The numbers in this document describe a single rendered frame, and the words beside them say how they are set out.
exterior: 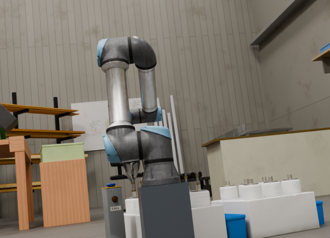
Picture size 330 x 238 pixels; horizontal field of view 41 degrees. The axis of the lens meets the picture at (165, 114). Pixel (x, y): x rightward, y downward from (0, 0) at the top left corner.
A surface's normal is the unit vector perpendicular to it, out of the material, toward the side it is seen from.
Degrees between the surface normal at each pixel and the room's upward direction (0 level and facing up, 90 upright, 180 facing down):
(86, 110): 90
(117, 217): 90
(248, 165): 90
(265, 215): 90
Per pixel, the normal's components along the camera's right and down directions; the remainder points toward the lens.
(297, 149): 0.13, -0.17
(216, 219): 0.40, -0.18
